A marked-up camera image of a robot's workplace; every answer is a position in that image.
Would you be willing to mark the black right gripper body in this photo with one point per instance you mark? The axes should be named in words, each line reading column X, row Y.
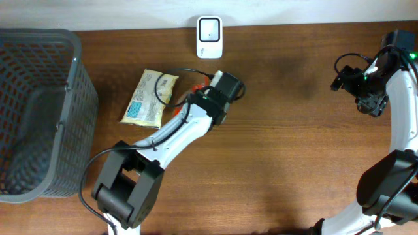
column 364, row 87

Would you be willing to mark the red snack bag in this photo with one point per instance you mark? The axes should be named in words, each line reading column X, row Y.
column 183, row 99

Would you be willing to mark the yellow snack bag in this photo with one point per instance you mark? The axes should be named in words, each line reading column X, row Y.
column 144, row 108

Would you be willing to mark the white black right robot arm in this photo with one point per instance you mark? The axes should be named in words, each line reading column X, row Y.
column 387, row 192

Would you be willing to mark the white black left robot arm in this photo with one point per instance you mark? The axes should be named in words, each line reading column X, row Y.
column 128, row 184

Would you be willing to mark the white barcode scanner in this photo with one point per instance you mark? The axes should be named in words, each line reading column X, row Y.
column 209, row 37

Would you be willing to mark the grey plastic basket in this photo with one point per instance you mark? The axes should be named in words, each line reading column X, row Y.
column 49, row 109

